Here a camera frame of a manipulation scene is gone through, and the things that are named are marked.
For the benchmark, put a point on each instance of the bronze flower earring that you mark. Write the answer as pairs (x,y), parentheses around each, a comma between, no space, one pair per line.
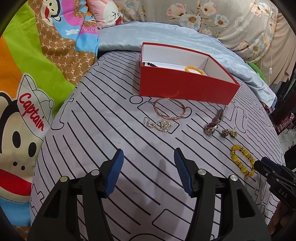
(225,133)
(233,134)

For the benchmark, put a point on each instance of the grey floral pillow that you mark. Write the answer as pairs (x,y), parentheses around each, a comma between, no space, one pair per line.
(244,27)

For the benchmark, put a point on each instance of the beige curtain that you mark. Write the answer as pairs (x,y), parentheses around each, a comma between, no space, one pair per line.
(279,60)

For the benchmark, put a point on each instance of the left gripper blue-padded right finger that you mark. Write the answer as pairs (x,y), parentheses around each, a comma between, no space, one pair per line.
(240,218)

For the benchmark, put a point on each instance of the colourful monkey cartoon blanket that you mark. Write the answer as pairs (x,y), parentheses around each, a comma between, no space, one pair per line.
(46,48)

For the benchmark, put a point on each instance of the person's right hand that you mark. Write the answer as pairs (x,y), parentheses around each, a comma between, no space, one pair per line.
(282,223)

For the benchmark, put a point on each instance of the pink cartoon pillow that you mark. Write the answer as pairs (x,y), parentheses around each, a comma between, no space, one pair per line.
(105,13)

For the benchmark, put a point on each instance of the silver wristwatch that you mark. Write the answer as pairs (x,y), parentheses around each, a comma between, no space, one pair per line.
(211,127)

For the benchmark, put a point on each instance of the light blue quilt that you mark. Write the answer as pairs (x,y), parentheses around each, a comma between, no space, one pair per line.
(130,36)

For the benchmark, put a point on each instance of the silver dangle earrings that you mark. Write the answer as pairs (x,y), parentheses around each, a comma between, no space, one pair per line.
(163,125)

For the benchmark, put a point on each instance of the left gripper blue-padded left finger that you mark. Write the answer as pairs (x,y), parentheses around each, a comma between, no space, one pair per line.
(57,218)

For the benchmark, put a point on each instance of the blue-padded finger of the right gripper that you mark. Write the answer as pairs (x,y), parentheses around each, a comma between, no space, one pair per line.
(266,170)
(270,164)

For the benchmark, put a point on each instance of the green plastic object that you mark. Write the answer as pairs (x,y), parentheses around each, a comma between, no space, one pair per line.
(258,71)

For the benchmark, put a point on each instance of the grey striped bed sheet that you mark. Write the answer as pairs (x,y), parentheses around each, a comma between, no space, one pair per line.
(105,113)

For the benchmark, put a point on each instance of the red cardboard box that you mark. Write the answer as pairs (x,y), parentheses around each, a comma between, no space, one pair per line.
(181,73)

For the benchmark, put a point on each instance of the rose gold bangle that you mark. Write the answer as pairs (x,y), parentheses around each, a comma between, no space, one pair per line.
(169,108)

